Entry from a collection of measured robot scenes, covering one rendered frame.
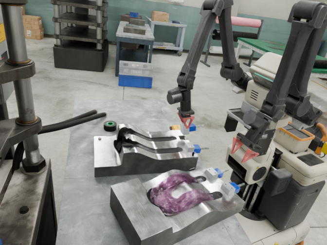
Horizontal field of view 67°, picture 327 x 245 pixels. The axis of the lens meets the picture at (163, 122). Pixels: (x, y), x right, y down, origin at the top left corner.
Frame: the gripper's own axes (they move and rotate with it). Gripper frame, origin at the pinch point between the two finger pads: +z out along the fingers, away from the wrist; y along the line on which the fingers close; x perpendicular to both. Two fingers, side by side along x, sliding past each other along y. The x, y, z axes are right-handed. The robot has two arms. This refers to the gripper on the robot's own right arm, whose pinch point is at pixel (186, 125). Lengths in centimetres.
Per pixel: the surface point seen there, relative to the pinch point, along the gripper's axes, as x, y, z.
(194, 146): 1.2, 10.2, 8.1
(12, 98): -166, -257, 40
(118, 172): -39.1, 16.4, 10.7
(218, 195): 0.9, 38.8, 17.0
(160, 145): -16.1, 5.2, 6.7
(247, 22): 340, -490, -26
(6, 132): -79, 18, -18
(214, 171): 4.4, 27.3, 12.9
